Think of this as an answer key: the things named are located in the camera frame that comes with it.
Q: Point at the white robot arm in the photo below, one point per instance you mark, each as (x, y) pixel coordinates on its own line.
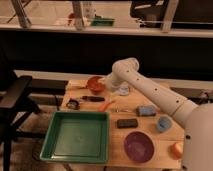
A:
(196, 120)

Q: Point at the purple bowl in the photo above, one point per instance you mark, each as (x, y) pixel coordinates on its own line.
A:
(138, 147)

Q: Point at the red bowl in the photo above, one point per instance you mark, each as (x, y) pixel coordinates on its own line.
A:
(94, 85)

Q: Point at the blue cup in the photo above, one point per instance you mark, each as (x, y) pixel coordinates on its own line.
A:
(163, 124)

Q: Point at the black handled tool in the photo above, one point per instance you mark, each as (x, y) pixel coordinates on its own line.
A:
(93, 98)

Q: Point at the orange yellow fruit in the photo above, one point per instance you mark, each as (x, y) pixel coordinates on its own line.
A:
(177, 149)

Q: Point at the small dark round object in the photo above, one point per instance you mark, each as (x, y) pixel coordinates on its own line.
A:
(73, 104)

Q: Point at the light blue crumpled cloth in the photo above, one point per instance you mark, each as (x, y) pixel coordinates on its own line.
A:
(123, 91)

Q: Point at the blue sponge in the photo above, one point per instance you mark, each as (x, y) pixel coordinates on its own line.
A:
(146, 110)

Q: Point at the orange pepper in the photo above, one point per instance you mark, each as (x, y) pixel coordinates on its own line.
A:
(103, 107)

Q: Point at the metal utensil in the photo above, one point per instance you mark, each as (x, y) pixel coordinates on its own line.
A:
(117, 110)

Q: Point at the black rectangular block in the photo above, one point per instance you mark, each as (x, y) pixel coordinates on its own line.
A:
(127, 123)

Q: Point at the green plastic tray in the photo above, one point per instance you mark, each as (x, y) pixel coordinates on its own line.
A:
(77, 137)

